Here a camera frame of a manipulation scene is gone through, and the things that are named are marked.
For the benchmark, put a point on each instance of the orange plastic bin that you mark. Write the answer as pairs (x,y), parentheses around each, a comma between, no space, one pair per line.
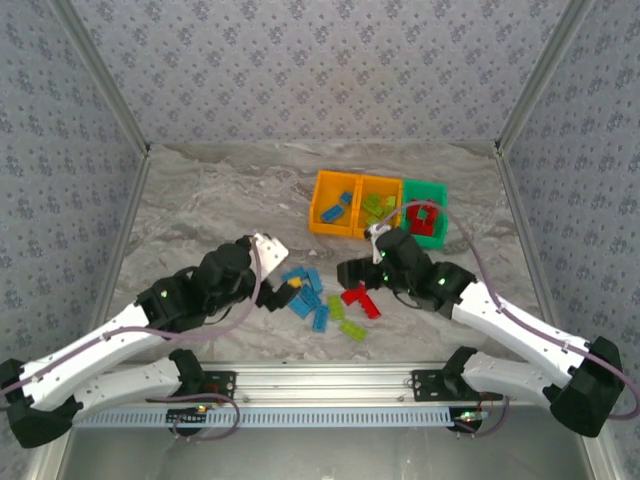
(327,187)
(380,187)

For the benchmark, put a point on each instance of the green plastic bin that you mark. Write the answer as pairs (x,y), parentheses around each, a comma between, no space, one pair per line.
(432,192)

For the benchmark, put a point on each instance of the lime green lego brick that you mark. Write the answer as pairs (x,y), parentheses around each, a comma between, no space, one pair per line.
(390,201)
(372,219)
(372,204)
(336,306)
(352,330)

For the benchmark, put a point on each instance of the aluminium corner frame post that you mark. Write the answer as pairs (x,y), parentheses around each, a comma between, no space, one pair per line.
(539,75)
(110,85)

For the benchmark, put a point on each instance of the small blue lego brick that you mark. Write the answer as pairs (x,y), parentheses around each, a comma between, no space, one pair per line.
(346,198)

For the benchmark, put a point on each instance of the grey metal lower panel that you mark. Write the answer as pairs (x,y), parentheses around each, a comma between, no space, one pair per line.
(320,455)

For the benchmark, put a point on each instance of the aluminium table side rail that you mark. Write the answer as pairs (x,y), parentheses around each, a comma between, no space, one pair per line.
(529,250)
(121,235)

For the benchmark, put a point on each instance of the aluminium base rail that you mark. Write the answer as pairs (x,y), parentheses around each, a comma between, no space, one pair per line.
(320,382)

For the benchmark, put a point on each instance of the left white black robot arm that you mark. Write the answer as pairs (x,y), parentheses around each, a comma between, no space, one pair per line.
(75,357)

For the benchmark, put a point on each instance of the small black controller board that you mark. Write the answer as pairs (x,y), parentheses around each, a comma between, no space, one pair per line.
(465,422)
(185,416)

